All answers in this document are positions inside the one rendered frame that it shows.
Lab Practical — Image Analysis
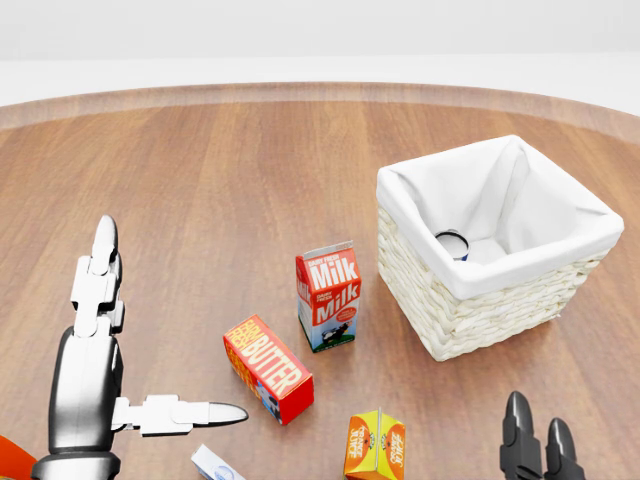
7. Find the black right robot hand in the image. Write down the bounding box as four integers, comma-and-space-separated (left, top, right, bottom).
499, 390, 587, 480

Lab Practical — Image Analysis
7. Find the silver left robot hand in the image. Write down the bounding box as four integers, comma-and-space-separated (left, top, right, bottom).
46, 214, 250, 457

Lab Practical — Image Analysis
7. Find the white wicker basket with liner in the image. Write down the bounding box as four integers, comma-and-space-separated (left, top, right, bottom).
375, 133, 626, 363

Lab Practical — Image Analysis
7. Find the red-orange curved object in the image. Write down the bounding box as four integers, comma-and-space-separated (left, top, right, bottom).
0, 433, 39, 480

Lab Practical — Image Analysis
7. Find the white and blue box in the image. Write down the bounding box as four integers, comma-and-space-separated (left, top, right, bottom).
190, 443, 247, 480

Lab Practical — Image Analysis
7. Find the orange juice carton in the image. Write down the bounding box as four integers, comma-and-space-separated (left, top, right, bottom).
342, 407, 407, 480

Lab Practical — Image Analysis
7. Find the red butter box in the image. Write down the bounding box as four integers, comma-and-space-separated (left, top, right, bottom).
222, 313, 316, 427

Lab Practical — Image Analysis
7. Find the tin can with silver rim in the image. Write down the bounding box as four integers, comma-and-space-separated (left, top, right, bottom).
433, 228, 471, 263

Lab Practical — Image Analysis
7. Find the red and white milk carton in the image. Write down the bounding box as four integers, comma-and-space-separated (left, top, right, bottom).
294, 239, 363, 354

